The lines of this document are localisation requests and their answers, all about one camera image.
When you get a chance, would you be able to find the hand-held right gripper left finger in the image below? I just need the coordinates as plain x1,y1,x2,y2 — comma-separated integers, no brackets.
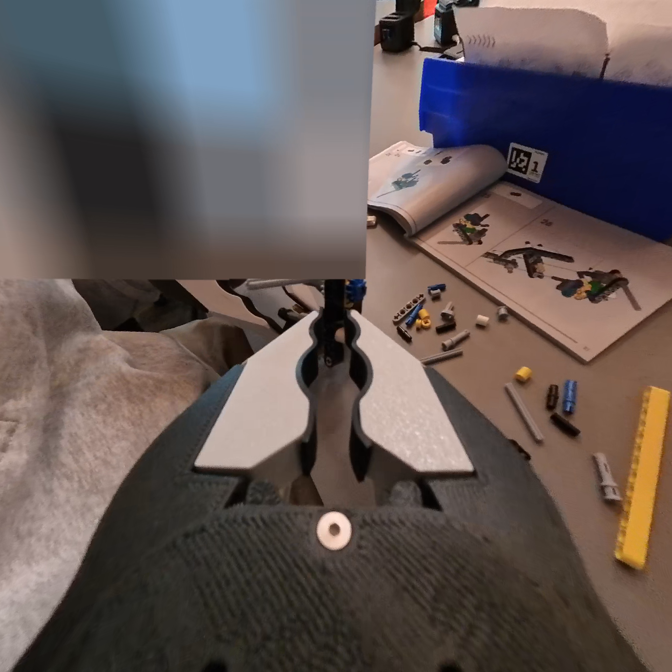
193,309,329,481

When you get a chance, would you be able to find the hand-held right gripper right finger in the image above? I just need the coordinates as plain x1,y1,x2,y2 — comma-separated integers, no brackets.
344,310,476,484

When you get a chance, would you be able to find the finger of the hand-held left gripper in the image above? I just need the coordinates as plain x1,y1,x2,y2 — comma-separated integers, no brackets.
216,280,317,338

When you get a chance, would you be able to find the lego gear assembly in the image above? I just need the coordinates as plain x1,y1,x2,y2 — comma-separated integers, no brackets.
248,279,368,368

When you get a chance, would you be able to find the long grey lego axle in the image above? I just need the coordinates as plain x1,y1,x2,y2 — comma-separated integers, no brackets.
505,382,545,443

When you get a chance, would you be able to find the light grey lego pin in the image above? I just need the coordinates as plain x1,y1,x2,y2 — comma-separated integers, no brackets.
593,453,623,504

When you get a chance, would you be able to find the lego instruction booklet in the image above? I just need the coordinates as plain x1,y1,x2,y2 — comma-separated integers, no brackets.
367,141,672,364

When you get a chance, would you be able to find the long yellow lego beam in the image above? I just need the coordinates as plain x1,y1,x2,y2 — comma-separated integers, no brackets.
614,387,672,570

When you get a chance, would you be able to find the grey hoodie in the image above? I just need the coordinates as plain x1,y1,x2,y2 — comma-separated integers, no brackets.
0,278,250,672

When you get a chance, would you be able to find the black charger box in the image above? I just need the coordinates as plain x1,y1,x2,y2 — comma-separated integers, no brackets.
380,15,417,52

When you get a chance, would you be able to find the blue plastic bin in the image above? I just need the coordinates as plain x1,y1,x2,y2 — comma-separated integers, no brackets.
418,57,672,242

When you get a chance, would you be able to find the black and teal device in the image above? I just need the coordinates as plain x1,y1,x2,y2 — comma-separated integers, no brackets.
435,0,466,46

